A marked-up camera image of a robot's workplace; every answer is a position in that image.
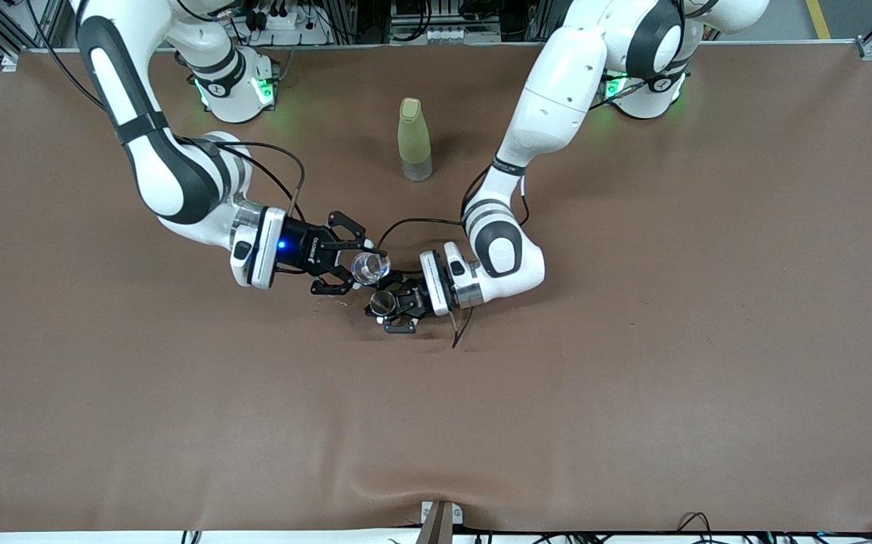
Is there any clear glass cup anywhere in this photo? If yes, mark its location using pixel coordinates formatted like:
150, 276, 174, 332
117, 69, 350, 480
351, 252, 392, 286

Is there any brown table mat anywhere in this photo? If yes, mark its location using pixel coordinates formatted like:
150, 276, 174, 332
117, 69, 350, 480
0, 42, 872, 533

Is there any green bottle with clear base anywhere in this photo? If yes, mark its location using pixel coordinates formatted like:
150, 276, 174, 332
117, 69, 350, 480
397, 97, 434, 183

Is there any white power strip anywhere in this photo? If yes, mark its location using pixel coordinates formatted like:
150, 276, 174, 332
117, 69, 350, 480
243, 0, 331, 46

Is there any white terminal block row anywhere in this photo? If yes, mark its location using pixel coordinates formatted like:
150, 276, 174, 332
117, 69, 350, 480
422, 25, 502, 44

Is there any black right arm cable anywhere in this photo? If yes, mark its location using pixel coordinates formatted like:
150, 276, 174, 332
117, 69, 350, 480
179, 138, 307, 224

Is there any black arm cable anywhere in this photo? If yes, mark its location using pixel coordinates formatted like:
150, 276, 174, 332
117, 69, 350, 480
179, 138, 307, 224
376, 162, 531, 350

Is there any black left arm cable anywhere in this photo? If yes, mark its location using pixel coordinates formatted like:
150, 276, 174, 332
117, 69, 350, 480
376, 162, 531, 350

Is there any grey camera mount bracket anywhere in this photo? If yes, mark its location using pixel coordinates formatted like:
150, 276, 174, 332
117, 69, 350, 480
419, 500, 465, 544

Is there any black cable loop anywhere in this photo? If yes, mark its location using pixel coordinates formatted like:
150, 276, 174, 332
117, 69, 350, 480
676, 512, 715, 544

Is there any aluminium cell frame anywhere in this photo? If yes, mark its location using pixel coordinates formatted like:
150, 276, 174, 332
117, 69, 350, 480
0, 0, 872, 61

